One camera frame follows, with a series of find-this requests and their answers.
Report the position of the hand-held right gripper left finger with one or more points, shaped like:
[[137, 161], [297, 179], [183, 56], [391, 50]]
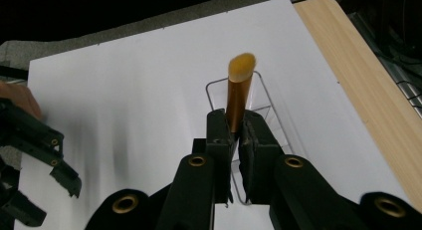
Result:
[[220, 157]]

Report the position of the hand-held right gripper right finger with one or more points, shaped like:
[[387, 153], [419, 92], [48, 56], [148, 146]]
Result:
[[258, 157]]

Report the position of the clear plastic organizer box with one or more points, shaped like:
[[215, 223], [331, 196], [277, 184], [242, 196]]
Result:
[[262, 100]]

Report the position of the tip makeup brush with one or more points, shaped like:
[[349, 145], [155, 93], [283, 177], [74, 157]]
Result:
[[237, 100]]

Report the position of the black stand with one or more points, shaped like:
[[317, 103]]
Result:
[[13, 72]]

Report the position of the white board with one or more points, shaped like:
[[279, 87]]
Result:
[[132, 90]]

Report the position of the metal rail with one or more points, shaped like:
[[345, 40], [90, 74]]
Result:
[[401, 80]]

